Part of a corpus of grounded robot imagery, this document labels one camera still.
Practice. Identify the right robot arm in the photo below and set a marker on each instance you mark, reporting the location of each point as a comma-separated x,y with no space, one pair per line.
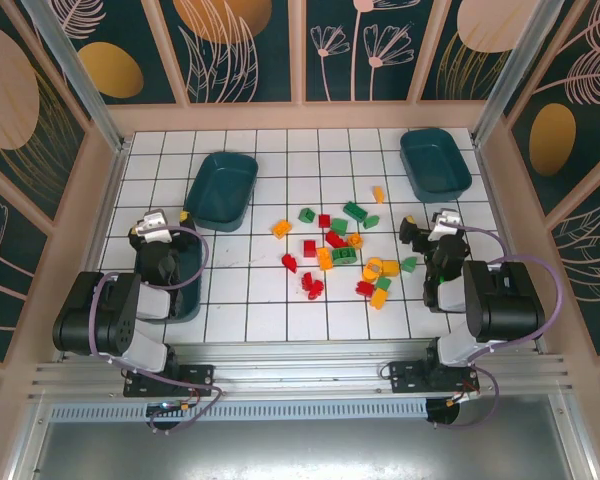
505,305

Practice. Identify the long yellow lego brick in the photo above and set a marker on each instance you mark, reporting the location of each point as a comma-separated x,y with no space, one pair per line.
324,259

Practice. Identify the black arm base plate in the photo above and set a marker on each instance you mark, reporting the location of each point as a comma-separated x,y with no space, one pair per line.
405,377
200,377

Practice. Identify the aluminium frame post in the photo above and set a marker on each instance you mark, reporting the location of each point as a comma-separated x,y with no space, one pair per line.
515,75
84,85

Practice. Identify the yellow power connector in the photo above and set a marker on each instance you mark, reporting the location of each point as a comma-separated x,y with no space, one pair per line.
186,409
452,401

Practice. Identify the round yellow lego piece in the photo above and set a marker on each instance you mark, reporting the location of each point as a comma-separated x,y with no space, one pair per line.
372,270

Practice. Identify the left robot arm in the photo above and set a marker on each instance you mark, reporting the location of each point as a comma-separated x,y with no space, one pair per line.
80,320

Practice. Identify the teal plastic container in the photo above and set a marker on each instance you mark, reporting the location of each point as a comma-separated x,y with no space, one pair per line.
192,300
432,162
220,195

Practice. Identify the aluminium mounting rail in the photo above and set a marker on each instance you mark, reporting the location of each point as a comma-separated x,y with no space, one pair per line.
300,365

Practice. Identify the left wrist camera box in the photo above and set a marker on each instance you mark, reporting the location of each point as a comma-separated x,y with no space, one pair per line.
152,222

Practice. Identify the grey metal sheet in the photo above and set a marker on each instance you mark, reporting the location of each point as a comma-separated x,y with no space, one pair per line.
300,450

